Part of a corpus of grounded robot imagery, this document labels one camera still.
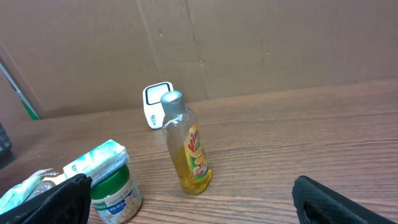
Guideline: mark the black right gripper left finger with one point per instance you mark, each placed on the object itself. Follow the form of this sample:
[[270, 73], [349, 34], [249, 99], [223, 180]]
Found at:
[[68, 203]]

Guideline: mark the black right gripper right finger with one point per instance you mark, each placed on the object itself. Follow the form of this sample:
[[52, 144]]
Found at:
[[317, 204]]

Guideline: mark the green lid jar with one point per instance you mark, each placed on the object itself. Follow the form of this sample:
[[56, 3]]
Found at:
[[116, 198]]

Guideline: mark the teal snack packet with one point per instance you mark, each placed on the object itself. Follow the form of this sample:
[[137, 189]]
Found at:
[[19, 193]]

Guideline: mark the teal tissue pack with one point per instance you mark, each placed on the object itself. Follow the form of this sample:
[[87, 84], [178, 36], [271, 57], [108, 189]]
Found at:
[[99, 163]]

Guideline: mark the yellow dish soap bottle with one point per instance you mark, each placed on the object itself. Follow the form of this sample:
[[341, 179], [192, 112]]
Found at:
[[182, 137]]

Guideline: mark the brown snack pouch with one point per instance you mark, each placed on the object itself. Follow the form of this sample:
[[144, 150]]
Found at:
[[49, 178]]

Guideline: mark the white barcode scanner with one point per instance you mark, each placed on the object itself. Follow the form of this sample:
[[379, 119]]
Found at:
[[153, 109]]

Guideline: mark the grey plastic basket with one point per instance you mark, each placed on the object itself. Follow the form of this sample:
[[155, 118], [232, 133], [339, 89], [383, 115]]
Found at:
[[6, 155]]

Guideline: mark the green white strip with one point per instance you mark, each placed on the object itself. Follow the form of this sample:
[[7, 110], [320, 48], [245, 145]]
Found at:
[[33, 115]]

